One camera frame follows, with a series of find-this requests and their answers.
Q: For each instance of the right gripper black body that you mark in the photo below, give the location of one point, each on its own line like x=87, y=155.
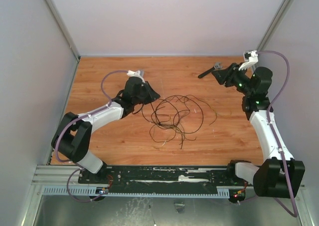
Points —
x=227, y=75

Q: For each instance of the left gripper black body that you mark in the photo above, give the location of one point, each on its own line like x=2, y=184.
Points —
x=145, y=96

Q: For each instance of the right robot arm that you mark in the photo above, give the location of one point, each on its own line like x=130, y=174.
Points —
x=280, y=175

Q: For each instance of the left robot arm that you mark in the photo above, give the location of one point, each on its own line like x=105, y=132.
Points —
x=73, y=134

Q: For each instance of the black adjustable wrench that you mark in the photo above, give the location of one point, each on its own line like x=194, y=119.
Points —
x=216, y=66

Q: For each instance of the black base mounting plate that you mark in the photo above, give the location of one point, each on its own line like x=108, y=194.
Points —
x=163, y=188

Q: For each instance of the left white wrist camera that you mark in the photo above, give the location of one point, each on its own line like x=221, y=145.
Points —
x=138, y=74

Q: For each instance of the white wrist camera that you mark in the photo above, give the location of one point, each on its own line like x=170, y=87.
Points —
x=138, y=74
x=250, y=59

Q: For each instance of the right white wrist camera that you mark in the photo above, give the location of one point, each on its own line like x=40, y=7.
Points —
x=250, y=59

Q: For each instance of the aluminium front rail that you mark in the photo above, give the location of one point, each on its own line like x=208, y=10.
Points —
x=118, y=175

